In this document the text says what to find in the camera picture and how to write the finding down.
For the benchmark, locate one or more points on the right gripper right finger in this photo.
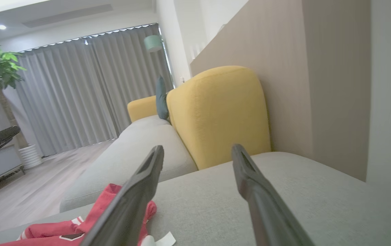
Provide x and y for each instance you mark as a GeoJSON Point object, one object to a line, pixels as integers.
{"type": "Point", "coordinates": [267, 218]}

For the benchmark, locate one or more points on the grey pleated curtain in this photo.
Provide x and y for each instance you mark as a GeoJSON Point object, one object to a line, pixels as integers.
{"type": "Point", "coordinates": [79, 95]}

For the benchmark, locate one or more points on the grey sofa backrest cushion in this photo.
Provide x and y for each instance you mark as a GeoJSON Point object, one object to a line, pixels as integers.
{"type": "Point", "coordinates": [130, 153]}

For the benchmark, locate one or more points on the white ribbed plant pot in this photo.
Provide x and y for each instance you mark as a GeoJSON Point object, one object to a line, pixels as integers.
{"type": "Point", "coordinates": [30, 157]}

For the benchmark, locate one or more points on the red Bulls 23 jersey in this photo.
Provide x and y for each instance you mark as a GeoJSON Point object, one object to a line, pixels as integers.
{"type": "Point", "coordinates": [51, 230]}

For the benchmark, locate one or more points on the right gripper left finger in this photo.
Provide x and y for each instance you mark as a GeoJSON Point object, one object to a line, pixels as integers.
{"type": "Point", "coordinates": [127, 212]}

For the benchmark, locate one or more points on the mint green floor lamp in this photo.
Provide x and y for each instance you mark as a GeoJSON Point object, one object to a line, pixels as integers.
{"type": "Point", "coordinates": [152, 43]}

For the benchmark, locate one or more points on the teal throw pillow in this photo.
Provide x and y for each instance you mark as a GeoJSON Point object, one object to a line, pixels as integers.
{"type": "Point", "coordinates": [161, 99]}

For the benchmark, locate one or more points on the wide grey sofa seat cushion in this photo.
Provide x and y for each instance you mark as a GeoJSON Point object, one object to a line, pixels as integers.
{"type": "Point", "coordinates": [318, 205]}

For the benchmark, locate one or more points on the yellow sofa backrest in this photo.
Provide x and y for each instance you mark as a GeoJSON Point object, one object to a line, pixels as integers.
{"type": "Point", "coordinates": [216, 116]}

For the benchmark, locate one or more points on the yellow sofa armrest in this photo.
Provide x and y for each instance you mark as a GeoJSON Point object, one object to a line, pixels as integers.
{"type": "Point", "coordinates": [142, 108]}

